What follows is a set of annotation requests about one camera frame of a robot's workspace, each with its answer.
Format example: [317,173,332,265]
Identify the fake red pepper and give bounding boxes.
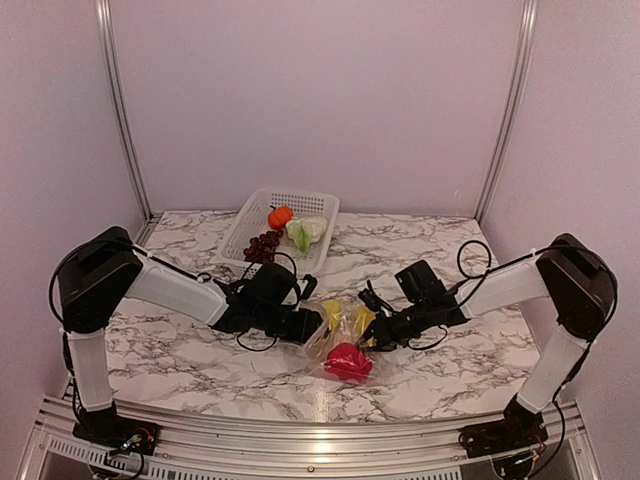
[324,343,373,383]

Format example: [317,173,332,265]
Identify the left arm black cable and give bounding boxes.
[47,237,306,354]

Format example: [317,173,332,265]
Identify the fake orange tomato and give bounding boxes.
[267,206,294,230]

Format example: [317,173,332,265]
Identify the right aluminium frame post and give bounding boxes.
[474,0,539,224]

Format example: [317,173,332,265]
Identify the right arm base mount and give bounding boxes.
[458,396,549,458]

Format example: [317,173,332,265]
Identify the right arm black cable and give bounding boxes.
[367,240,616,351]

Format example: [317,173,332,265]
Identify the left aluminium frame post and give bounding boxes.
[95,0,155,225]

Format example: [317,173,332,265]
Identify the aluminium frame post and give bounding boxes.
[474,0,539,224]
[95,0,155,225]

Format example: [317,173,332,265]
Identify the white plastic basket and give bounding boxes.
[217,188,342,276]

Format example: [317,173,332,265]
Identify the clear zip top bag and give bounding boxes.
[301,301,395,385]

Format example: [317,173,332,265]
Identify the aluminium front rail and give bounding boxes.
[16,397,603,479]

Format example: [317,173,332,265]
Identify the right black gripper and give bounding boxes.
[354,298,432,351]

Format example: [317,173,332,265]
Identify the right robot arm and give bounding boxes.
[357,233,618,448]

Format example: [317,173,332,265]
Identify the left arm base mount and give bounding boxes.
[73,403,160,455]

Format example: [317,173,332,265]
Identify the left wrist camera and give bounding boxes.
[294,274,318,307]

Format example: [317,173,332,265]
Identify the fake white cauliflower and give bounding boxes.
[285,217,328,253]

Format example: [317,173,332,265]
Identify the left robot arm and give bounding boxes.
[48,226,323,445]

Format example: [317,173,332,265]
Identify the fake purple grapes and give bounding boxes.
[243,230,283,264]

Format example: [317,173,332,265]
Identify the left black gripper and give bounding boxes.
[254,303,329,344]

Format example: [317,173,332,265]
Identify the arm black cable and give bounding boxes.
[47,237,306,354]
[367,240,616,351]

